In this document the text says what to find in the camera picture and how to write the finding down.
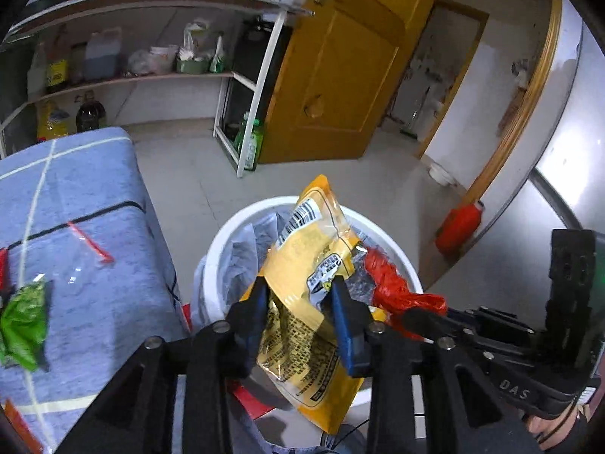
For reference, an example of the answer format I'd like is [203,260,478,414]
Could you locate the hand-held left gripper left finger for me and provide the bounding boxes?
[54,277,272,454]

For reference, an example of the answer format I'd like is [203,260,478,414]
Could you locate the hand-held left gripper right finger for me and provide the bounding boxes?
[326,277,544,454]

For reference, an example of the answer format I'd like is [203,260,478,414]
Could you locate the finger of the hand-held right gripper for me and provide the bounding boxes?
[401,306,478,344]
[447,307,537,341]

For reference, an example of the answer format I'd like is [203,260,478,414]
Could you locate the yellow snack bag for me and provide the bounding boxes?
[239,175,395,436]

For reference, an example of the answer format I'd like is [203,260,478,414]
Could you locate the white trash bin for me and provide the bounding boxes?
[191,196,425,410]

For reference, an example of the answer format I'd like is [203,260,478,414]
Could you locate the person's right hand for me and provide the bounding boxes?
[524,414,589,452]

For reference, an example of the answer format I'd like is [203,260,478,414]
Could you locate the red plastic bag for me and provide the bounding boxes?
[364,248,449,329]

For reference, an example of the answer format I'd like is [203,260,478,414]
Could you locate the clear plastic bin liner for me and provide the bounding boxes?
[191,205,412,332]

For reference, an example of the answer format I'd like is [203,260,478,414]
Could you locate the red plastic sheet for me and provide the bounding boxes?
[231,383,277,421]

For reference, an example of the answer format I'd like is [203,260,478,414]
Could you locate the red dustpan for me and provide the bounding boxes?
[435,201,485,256]

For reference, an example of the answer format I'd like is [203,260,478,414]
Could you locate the white basin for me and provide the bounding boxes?
[428,163,458,186]

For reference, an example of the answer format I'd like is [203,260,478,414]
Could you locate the clear bag with red strip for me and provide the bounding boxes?
[47,221,115,289]

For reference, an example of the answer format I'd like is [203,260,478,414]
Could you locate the silver refrigerator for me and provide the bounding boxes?
[475,0,605,247]

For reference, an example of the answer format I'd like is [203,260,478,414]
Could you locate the blue checked tablecloth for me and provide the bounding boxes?
[0,127,190,454]

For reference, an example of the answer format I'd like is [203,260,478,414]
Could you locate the green snack packet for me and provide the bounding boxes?
[0,278,52,372]

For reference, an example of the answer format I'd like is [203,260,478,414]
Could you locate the wooden door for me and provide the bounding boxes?
[258,0,450,165]

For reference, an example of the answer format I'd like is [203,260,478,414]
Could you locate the dark soda bottle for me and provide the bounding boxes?
[76,92,107,134]

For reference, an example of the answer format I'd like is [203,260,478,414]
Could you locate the green and white packet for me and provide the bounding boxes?
[210,33,226,73]

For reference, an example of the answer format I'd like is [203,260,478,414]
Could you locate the orange packet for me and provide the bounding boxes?
[2,400,45,454]

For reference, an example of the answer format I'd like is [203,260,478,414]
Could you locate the white plastic tub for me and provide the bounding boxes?
[150,45,179,74]

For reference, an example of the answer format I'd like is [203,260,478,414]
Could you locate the clear bag of food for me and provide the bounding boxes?
[127,47,164,76]

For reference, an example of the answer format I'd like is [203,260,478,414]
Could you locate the white plastic bag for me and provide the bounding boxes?
[182,19,225,64]

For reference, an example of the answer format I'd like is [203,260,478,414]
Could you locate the yellow cooking oil bottle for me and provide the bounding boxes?
[37,100,71,141]

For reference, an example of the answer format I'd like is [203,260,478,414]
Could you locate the jug of blue liquid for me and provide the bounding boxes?
[84,27,123,81]

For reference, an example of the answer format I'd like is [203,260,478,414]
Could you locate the brown jar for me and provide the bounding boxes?
[70,44,88,83]

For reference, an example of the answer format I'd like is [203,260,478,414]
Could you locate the oil bottle with yellow label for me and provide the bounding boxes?
[45,26,71,94]

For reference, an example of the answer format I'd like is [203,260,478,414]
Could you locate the white translucent jug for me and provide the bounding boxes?
[27,42,48,100]

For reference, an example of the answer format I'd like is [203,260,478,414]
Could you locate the black floor cable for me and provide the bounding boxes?
[321,416,374,454]

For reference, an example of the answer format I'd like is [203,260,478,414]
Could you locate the wooden door frame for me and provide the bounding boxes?
[465,0,563,204]

